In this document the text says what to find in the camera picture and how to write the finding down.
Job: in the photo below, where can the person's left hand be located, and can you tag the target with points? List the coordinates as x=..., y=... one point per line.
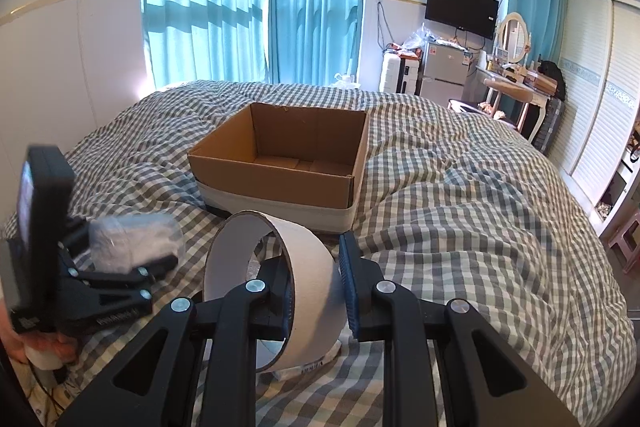
x=64, y=347

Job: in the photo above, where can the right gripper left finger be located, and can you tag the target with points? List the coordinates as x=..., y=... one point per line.
x=193, y=364

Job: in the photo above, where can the wooden chair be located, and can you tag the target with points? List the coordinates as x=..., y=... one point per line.
x=482, y=108

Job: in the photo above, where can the white dressing table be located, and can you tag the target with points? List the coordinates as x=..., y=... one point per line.
x=499, y=86

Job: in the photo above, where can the silver mini fridge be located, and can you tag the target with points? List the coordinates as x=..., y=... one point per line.
x=444, y=70

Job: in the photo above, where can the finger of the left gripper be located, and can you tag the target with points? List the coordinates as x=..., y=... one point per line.
x=146, y=274
x=87, y=309

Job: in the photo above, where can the white sliding wardrobe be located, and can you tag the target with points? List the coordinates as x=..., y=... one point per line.
x=599, y=60

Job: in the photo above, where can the pink plastic stool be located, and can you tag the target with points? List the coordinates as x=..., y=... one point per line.
x=623, y=238

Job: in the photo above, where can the black wall television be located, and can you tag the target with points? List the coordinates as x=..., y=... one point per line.
x=479, y=17

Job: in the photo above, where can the checkered bed duvet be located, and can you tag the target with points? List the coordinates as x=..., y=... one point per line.
x=451, y=206

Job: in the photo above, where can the oval vanity mirror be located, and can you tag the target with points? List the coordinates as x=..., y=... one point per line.
x=512, y=39

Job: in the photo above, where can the black bag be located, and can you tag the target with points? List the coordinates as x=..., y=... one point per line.
x=550, y=80

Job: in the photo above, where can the clear plastic bag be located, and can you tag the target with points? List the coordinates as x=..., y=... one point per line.
x=345, y=82

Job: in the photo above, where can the clear plastic round container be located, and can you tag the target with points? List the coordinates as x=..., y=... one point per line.
x=119, y=244

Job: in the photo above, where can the white tape roll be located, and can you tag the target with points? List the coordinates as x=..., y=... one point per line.
x=306, y=307

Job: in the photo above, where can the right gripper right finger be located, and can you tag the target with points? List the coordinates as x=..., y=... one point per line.
x=443, y=364

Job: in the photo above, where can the white suitcase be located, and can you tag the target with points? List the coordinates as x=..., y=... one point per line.
x=399, y=73

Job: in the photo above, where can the brown cardboard box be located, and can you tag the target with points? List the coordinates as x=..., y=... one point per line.
x=301, y=164

